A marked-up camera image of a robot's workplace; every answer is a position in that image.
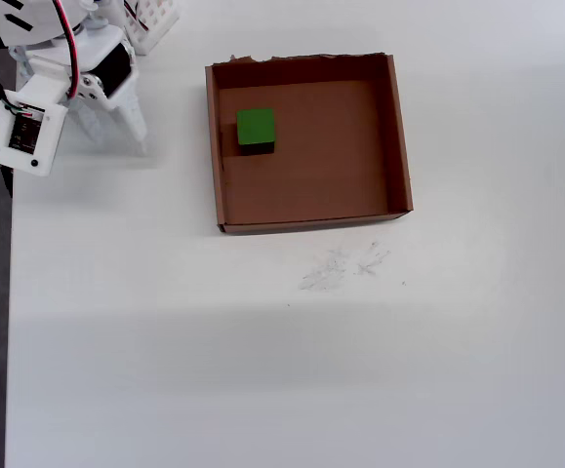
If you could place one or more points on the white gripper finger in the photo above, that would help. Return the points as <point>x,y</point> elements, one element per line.
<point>131,119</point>
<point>87,122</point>

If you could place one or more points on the white gripper body with motor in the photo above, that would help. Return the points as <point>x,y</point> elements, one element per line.
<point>118,73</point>

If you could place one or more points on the green cube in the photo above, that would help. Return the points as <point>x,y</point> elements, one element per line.
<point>256,127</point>

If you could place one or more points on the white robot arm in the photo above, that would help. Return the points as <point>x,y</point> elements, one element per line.
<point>43,22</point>

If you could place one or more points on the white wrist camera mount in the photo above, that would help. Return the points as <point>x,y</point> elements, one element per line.
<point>43,141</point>

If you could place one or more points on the brown cardboard box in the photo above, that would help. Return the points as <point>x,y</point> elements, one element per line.
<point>321,166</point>

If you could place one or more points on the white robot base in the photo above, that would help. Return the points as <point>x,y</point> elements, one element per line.
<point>152,22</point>

